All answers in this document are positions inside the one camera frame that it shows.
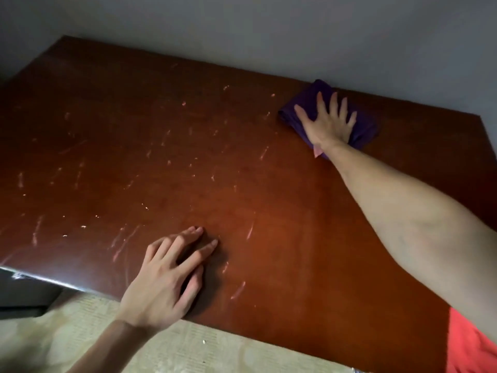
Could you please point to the person's right hand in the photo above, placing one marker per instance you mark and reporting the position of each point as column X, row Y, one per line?
column 330, row 128

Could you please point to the person's left hand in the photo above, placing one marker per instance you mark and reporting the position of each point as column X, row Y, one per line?
column 155, row 291

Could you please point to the purple cloth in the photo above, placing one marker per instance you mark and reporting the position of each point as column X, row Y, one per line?
column 303, row 99

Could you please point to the red cloth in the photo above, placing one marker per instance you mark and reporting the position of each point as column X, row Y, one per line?
column 470, row 349

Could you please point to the person's right forearm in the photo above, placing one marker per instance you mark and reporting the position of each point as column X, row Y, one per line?
column 407, row 213

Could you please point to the brown wooden table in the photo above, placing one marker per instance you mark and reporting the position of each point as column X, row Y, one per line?
column 272, row 229

